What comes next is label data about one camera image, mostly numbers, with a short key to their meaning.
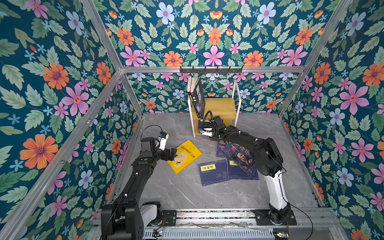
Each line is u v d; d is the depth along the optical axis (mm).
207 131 861
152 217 620
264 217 733
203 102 951
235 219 748
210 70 932
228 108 914
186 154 960
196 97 783
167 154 753
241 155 930
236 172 890
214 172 884
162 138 737
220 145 985
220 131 765
